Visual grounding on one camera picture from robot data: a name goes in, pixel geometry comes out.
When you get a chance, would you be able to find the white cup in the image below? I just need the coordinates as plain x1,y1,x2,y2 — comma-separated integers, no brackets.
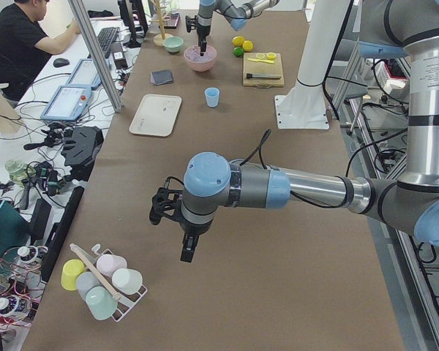
111,268,143,295

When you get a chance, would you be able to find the grey cup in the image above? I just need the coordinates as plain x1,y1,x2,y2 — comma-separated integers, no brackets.
76,271,100,301

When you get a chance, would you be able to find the yellow lemon right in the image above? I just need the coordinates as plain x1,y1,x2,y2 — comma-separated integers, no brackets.
242,40,254,52

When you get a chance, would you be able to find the yellow plastic knife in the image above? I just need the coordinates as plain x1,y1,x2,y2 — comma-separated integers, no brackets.
247,58,275,64

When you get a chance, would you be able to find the cream rabbit tray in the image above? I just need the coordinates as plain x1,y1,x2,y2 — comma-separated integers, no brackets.
129,94,182,137

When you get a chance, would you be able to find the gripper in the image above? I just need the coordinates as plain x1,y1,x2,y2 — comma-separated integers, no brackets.
197,24,209,56
180,222,207,263

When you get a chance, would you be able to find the teach pendant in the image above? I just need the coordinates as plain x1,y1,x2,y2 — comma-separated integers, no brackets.
67,58,102,90
40,84,92,122

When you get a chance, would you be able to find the person in black shirt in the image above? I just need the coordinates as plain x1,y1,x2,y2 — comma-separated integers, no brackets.
0,1,80,101

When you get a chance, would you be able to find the white wire cup rack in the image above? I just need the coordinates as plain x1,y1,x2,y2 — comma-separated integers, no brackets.
91,244,148,322

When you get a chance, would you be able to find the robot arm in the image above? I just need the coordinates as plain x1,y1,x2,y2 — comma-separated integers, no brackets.
193,0,279,56
176,1,439,262

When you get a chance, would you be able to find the light blue plastic cup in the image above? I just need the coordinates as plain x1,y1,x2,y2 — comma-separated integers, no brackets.
204,87,220,108

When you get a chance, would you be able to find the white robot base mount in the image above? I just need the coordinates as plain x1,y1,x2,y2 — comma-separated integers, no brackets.
275,0,353,129

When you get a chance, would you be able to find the aluminium frame post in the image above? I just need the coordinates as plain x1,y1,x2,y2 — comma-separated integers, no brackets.
68,0,122,113

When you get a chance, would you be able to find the black monitor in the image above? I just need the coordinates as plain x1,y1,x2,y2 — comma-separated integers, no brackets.
117,0,149,48

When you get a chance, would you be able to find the dark red tray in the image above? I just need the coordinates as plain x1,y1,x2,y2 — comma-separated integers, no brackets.
162,13,180,29

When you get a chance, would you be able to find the mint green bowl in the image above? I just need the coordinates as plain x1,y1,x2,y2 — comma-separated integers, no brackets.
163,36,184,53

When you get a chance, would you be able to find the black computer mouse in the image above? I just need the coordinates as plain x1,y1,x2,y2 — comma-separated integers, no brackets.
53,58,70,68

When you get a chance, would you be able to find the pink cup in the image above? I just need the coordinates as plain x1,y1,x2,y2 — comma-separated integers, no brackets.
96,254,127,278

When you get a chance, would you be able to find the yellow cup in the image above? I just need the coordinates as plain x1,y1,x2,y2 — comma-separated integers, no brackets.
61,259,86,291

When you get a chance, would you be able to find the wooden mug tree stand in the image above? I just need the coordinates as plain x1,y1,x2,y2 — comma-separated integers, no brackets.
151,0,172,47

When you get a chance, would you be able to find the black plastic bracket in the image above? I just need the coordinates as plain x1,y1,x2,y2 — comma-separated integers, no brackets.
61,127,104,183

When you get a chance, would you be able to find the steel muddler black tip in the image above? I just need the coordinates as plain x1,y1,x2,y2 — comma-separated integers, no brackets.
246,73,282,80

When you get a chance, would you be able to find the green lime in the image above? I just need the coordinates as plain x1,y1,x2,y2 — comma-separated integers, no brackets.
233,47,244,57

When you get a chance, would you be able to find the mint green cup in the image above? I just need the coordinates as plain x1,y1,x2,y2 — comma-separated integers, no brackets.
85,286,117,320

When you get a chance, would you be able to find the black box on desk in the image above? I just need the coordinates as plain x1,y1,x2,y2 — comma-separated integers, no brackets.
110,42,128,69

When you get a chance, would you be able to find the pink bowl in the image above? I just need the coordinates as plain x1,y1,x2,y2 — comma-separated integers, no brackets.
184,45,217,72

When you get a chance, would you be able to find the wooden rack handle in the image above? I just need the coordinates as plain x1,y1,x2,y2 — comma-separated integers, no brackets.
70,244,121,301

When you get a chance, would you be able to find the pile of clear ice cubes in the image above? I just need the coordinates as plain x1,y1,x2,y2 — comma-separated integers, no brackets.
187,46,216,63

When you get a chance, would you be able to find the bamboo cutting board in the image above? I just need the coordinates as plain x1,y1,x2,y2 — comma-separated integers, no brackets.
242,53,285,88

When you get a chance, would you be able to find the teach pendant near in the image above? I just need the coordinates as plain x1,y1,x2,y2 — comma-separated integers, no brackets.
40,84,92,122

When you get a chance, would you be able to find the teach pendant far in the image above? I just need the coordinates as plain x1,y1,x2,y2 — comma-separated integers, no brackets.
67,58,102,90

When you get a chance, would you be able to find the black keyboard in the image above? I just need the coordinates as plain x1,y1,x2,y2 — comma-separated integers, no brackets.
97,27,119,59

